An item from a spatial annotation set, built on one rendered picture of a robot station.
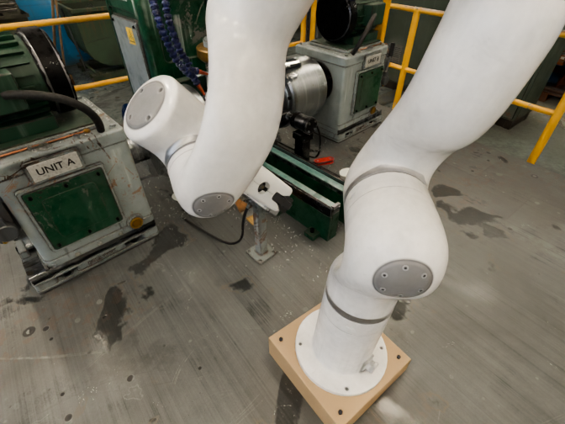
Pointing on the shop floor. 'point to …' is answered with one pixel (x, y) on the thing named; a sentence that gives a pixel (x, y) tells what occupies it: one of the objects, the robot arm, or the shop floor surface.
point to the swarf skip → (93, 39)
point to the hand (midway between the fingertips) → (281, 201)
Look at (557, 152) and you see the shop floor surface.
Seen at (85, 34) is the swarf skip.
